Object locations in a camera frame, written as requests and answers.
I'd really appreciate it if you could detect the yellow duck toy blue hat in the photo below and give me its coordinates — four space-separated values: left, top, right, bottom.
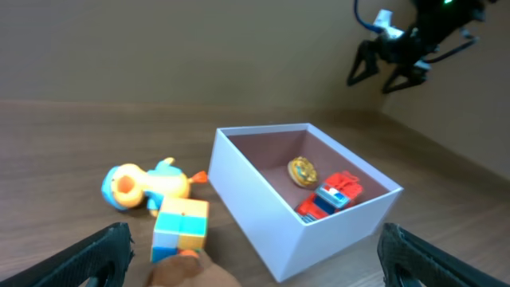
101 157 208 217

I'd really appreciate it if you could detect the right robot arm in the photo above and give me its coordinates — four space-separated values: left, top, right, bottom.
347 0 485 94

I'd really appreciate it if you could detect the white box pink inside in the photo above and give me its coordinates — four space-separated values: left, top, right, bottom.
209 124 402 282

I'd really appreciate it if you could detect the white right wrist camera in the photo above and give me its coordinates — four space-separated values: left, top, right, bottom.
374 10 404 39

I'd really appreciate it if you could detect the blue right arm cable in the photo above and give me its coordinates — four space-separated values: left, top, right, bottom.
354 0 386 34

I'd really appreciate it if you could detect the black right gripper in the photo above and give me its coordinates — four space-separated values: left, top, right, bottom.
347 15 462 94

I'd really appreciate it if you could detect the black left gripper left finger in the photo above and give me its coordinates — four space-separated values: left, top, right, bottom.
1 222 134 287

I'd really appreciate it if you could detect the yellow spinning top toy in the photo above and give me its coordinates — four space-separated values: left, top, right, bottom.
287 156 318 188

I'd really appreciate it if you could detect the red toy fire truck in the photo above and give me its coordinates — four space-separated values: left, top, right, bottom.
295 171 363 223

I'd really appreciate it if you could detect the brown plush toy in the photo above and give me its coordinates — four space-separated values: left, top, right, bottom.
144 250 241 287

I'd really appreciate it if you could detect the colourful puzzle cube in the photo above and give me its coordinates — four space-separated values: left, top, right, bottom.
151 198 210 263

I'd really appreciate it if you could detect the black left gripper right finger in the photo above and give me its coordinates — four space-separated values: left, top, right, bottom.
377 223 509 287

